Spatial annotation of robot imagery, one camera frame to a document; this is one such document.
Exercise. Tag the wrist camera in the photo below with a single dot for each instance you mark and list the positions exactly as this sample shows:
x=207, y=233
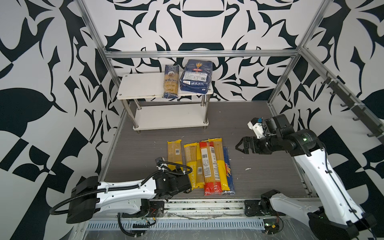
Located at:
x=160, y=162
x=256, y=125

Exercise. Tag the yellow Pastatime spaghetti pack right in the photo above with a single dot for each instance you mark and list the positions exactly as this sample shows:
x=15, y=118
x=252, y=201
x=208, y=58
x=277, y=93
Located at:
x=218, y=145

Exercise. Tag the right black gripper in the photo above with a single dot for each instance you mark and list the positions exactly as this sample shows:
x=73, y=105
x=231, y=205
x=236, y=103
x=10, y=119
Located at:
x=253, y=139

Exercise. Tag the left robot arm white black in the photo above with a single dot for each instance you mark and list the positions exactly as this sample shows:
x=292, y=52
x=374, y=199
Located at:
x=131, y=198

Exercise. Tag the aluminium cage frame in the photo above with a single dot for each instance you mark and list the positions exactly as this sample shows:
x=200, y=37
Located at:
x=269, y=58

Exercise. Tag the grey wall hook rack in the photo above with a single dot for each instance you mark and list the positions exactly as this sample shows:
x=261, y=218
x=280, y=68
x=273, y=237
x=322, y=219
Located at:
x=361, y=111

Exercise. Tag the dark blue clear spaghetti pack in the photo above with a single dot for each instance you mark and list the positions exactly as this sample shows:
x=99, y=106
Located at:
x=171, y=82

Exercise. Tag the yellow Pastatime spaghetti pack left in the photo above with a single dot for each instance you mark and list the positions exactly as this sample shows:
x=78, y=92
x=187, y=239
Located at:
x=194, y=160

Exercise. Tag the red spaghetti pack white label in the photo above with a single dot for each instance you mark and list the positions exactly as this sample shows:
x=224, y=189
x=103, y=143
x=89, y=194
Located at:
x=210, y=169

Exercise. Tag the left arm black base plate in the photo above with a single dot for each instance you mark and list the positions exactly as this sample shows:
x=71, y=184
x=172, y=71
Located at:
x=153, y=209

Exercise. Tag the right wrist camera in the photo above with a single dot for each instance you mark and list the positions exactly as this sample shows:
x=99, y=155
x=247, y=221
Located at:
x=256, y=125

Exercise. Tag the yellow pastatime spaghetti pack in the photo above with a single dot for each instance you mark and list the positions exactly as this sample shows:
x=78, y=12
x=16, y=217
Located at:
x=194, y=160
x=218, y=145

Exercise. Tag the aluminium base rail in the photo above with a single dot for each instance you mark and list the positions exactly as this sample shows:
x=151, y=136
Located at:
x=196, y=214

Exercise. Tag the yellow spaghetti pack barcode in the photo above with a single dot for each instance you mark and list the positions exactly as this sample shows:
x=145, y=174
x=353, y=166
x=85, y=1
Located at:
x=175, y=152

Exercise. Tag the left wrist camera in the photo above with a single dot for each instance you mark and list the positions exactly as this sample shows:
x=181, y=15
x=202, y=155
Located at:
x=160, y=162

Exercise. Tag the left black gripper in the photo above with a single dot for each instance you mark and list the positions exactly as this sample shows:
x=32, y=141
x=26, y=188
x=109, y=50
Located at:
x=178, y=176

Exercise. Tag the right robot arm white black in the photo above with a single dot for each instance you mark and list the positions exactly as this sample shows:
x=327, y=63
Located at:
x=338, y=217

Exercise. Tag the white two-tier metal shelf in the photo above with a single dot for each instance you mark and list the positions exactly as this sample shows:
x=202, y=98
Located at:
x=142, y=98

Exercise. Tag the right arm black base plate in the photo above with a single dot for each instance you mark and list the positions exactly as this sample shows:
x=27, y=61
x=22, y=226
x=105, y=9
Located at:
x=261, y=207

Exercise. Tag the dark blue Barilla pasta box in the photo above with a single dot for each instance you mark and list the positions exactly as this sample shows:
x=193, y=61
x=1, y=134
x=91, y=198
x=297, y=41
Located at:
x=197, y=76

